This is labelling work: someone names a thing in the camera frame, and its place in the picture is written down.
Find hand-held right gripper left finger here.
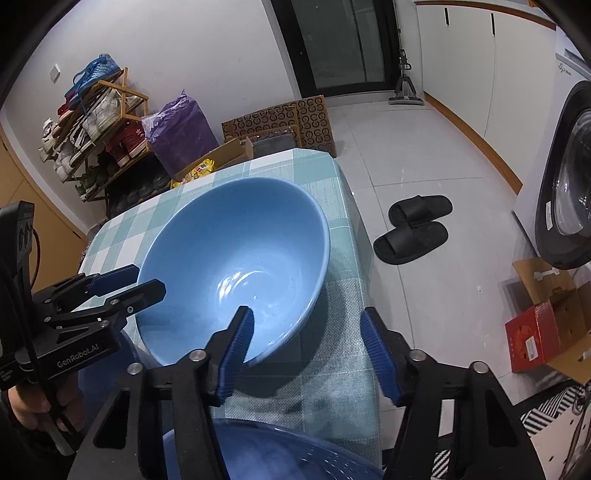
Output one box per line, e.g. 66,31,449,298
76,305,256,480

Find purple plastic bag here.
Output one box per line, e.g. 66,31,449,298
141,90,220,183

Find assorted sneakers collection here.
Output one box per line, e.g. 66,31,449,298
39,53,171,204

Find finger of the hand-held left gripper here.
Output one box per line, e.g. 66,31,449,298
44,278,167,329
32,264,140,315

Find black glass door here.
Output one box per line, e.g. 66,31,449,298
270,0,400,97

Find person's left hand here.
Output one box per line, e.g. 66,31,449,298
8,381,86,435

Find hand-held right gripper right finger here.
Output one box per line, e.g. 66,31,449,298
360,305,548,480

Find clear plastic tray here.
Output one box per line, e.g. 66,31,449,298
252,126,300,155

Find grey floor mop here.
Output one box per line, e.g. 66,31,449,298
387,48,426,108

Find light blue bowl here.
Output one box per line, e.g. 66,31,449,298
135,176,331,367

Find white kitchen base cabinets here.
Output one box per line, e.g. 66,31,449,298
413,0,561,195

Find white washing machine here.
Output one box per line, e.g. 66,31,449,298
510,28,591,296

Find black slipper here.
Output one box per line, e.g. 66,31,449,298
388,195,454,227
373,220,450,266

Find open brown cardboard box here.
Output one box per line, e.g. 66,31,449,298
173,136,254,185

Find red carton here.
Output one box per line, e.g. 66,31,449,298
504,300,561,374

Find wooden shoe rack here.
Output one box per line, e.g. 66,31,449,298
39,67,171,217

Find patterned cardboard box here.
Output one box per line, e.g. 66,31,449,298
222,95,338,158

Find yellow snack packet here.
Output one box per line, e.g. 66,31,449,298
182,158,217,185

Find black white patterned rug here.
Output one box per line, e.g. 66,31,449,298
434,383,591,480

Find wooden door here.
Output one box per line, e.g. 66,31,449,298
0,124,88,259

